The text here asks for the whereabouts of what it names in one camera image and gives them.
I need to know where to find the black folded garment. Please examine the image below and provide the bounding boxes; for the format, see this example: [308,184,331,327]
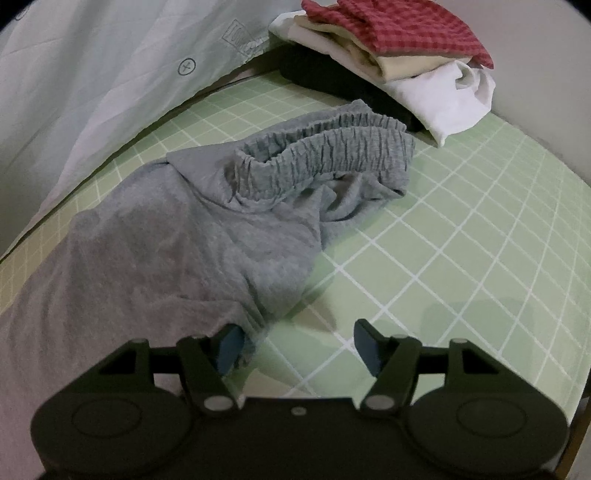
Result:
[278,44,429,136]

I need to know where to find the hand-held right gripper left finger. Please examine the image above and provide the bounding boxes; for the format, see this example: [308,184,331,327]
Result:
[98,323,246,417]

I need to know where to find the beige folded garment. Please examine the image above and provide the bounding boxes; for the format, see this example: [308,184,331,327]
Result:
[288,14,459,80]

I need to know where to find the white folded garment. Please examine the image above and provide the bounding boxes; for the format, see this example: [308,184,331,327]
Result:
[269,11,498,148]

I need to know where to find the red checked folded garment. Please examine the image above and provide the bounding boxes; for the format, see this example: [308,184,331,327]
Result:
[301,0,496,70]

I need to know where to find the white carrot print quilt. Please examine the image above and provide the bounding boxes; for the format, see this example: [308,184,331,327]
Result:
[0,0,283,252]

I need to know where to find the grey pants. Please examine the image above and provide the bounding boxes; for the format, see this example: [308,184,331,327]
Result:
[0,99,417,480]

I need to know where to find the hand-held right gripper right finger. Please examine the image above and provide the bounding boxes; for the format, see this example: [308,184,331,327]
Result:
[353,318,483,417]

